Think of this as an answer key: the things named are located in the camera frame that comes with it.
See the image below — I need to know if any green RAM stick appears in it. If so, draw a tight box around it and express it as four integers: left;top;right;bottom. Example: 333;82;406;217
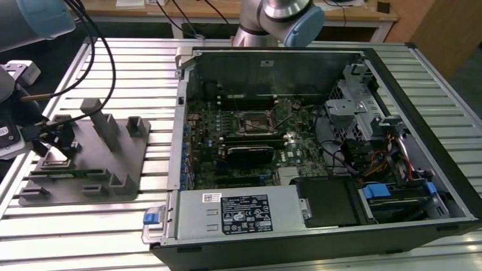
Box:
33;168;105;179
225;138;286;150

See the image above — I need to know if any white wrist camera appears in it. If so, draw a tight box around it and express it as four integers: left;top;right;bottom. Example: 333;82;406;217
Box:
0;118;25;161

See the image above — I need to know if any grey parts rack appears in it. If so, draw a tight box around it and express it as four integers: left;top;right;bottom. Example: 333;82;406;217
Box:
17;98;153;208

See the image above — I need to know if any silver handle with blue tab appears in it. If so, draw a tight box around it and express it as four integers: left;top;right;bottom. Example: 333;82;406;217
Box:
141;205;168;245

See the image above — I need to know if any RAM slot with black clips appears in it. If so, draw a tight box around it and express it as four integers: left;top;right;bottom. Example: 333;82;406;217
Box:
220;98;278;103
220;105;278;112
225;134;285;141

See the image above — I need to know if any wooden desk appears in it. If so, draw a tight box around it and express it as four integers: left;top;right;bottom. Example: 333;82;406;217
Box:
71;0;401;43

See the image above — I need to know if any silver power supply unit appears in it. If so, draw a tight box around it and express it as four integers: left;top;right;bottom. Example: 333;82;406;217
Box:
161;188;309;247

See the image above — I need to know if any RAM slot with white clips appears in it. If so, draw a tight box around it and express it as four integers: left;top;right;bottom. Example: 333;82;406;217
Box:
220;94;278;100
220;102;278;107

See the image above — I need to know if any yellow wire bundle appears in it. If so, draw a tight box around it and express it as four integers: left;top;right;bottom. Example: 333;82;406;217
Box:
360;158;392;181

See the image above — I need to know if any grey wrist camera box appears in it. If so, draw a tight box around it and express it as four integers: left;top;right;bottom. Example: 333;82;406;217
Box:
0;60;42;86

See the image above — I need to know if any blue disk carrier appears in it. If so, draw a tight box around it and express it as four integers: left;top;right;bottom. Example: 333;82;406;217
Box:
360;180;440;222

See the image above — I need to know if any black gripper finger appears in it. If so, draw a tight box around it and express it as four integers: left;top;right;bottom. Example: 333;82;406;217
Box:
51;120;79;159
30;124;53;158

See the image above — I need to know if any wooden cabinet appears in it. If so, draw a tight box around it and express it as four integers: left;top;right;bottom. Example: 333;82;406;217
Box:
386;0;482;78

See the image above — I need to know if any small silver heatsink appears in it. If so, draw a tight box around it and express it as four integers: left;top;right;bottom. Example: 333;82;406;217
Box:
278;166;302;182

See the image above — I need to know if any silver metal drive cage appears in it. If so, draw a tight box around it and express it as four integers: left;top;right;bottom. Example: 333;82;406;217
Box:
322;63;392;143

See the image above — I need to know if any red wire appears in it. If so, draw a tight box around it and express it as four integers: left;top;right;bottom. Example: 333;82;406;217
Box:
400;135;417;181

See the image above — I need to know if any black open PC case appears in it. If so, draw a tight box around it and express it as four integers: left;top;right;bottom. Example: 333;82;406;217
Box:
149;46;482;271

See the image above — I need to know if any black expansion slot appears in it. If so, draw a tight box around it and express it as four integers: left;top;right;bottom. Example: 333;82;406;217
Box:
216;175;262;184

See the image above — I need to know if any CPU socket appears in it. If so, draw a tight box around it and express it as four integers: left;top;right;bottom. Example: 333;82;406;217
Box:
238;111;280;136

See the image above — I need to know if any green motherboard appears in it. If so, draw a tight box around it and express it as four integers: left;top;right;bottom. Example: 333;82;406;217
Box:
184;95;329;190

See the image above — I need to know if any black graphics card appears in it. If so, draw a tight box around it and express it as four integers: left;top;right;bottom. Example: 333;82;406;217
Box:
225;145;280;171

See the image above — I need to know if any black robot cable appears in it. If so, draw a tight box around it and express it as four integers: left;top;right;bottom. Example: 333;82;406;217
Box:
21;0;117;135

